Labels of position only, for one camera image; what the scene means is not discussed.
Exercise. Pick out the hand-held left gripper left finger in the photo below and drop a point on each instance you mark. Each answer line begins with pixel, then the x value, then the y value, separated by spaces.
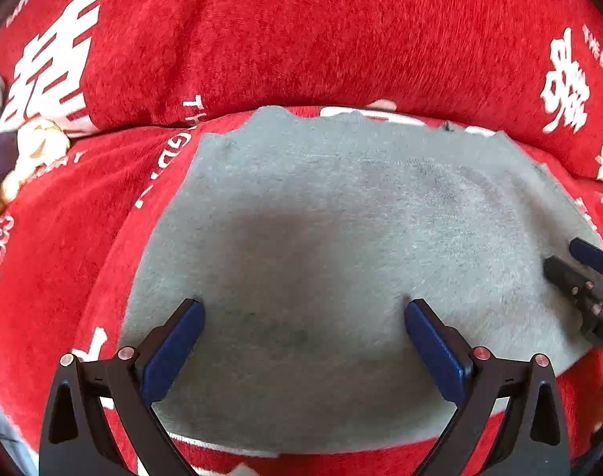
pixel 172 352

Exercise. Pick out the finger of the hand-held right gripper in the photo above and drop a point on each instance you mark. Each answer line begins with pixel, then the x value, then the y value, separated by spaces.
pixel 591 255
pixel 574 282

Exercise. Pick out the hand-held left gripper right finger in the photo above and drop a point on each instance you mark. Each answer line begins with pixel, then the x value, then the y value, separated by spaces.
pixel 438 357

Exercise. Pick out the grey knit sweater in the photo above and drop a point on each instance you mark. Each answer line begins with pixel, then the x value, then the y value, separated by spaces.
pixel 356 218

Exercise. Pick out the red printed sofa cover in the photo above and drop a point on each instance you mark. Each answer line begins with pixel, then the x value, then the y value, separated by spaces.
pixel 306 34

